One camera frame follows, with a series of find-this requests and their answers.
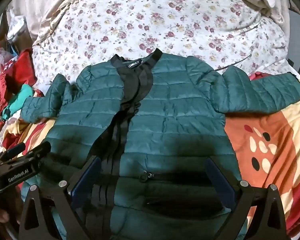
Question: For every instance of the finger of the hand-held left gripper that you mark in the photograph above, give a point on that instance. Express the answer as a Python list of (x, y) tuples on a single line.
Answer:
[(27, 150)]

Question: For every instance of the floral duvet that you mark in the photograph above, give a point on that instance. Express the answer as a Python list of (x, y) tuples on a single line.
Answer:
[(152, 20)]

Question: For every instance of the beige satin cloth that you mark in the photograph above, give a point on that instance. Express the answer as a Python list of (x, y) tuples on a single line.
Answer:
[(47, 7)]

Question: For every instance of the red garment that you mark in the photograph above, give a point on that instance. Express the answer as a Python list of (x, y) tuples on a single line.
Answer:
[(17, 67)]

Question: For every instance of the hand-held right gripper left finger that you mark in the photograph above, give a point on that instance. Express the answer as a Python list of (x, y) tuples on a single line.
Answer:
[(88, 177)]

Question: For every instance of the teal cloth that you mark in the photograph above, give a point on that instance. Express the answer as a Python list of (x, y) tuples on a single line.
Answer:
[(21, 96)]

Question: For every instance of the orange printed blanket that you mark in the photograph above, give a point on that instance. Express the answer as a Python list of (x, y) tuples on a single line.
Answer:
[(270, 150)]

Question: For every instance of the green puffer jacket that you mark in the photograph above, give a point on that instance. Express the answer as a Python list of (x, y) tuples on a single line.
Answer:
[(165, 110)]

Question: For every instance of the person's left hand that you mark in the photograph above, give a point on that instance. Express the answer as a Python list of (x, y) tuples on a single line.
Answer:
[(0, 213)]

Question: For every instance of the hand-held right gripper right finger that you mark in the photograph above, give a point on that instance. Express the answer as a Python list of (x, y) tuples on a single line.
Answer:
[(218, 180)]

